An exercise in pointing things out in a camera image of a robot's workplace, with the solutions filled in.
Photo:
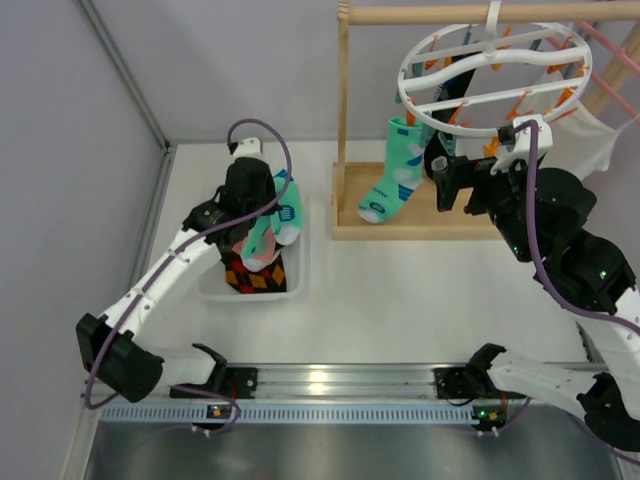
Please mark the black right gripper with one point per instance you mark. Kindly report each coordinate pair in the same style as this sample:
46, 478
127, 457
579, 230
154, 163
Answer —
451, 176

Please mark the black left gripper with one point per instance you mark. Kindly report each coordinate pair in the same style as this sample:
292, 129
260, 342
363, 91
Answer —
248, 181

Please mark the mint green sock blue stripes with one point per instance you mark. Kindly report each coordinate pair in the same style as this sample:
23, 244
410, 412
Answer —
286, 224

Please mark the white round clip hanger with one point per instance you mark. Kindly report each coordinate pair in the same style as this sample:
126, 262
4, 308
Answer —
476, 78

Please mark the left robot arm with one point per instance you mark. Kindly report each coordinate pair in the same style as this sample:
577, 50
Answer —
111, 345

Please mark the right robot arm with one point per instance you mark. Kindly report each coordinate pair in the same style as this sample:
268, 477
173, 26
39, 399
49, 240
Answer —
540, 213

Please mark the wooden hanger rack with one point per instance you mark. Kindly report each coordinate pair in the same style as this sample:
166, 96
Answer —
422, 222

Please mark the pink plastic hanger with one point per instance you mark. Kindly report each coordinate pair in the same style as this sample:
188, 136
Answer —
605, 65

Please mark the argyle red orange black sock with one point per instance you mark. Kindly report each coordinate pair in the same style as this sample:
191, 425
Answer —
268, 280

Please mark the white plastic basket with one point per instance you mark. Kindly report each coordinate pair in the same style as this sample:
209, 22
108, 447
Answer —
213, 287

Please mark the white cloth bag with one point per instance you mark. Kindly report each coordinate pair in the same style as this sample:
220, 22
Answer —
582, 144

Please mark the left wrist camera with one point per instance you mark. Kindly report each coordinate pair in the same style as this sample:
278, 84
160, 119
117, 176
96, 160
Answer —
251, 147

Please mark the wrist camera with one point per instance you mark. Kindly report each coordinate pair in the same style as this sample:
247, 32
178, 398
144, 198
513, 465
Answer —
526, 137
251, 147

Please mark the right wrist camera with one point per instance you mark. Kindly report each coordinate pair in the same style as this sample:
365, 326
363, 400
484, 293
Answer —
526, 137

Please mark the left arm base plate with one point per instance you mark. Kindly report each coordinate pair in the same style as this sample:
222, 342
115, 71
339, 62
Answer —
225, 381

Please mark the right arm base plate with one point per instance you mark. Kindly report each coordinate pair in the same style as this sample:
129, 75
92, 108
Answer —
464, 384

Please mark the slotted white cable duct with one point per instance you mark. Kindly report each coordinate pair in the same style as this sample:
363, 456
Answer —
300, 413

